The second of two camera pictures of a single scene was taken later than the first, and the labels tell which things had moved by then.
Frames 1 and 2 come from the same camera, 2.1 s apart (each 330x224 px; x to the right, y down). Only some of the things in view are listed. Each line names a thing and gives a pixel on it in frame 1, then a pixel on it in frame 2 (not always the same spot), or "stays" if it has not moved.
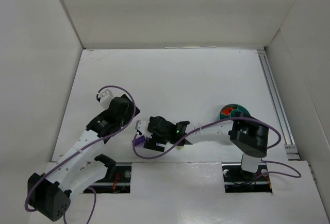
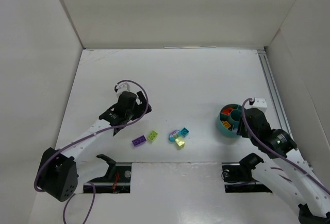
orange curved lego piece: (227, 110) stays
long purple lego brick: (139, 140) stays
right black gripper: (152, 138) to (244, 130)
